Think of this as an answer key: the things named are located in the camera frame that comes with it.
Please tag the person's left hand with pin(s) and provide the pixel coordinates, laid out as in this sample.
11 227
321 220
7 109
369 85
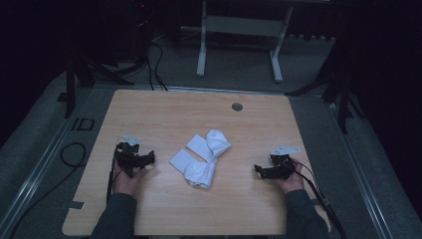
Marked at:
127 184

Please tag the white metal desk frame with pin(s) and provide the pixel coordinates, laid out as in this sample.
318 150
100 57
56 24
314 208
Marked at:
244 26

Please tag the grey round table grommet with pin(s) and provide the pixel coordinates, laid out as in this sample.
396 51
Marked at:
237 107

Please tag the dark equipment rack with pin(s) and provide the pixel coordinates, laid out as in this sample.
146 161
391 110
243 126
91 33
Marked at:
142 30

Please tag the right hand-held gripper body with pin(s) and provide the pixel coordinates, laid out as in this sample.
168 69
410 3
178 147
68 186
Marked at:
282 163

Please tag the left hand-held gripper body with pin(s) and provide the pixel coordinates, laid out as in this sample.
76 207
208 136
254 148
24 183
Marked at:
130 156

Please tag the person's right hand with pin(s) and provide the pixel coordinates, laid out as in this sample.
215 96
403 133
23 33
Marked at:
293 182

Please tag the black metal stand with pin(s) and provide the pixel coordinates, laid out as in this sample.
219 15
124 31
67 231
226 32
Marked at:
70 89
342 99

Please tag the metal floor rail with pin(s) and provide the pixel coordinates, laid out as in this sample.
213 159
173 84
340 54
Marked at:
36 166
360 172

